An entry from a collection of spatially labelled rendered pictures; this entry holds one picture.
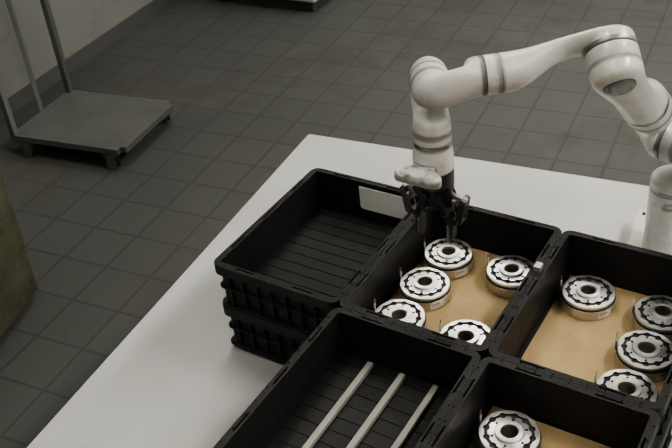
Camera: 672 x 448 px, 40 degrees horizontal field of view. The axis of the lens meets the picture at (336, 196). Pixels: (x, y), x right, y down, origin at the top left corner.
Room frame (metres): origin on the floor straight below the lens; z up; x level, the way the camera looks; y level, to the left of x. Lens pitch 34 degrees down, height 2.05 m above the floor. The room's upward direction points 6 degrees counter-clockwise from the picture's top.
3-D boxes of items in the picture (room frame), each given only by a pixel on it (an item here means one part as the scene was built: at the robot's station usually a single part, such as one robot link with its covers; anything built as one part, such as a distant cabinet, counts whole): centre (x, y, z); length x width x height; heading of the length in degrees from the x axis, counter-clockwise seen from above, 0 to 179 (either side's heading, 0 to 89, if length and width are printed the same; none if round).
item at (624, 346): (1.18, -0.52, 0.86); 0.10 x 0.10 x 0.01
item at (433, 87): (1.41, -0.22, 1.32); 0.14 x 0.09 x 0.07; 89
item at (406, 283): (1.44, -0.16, 0.86); 0.10 x 0.10 x 0.01
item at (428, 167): (1.40, -0.17, 1.18); 0.11 x 0.09 x 0.06; 144
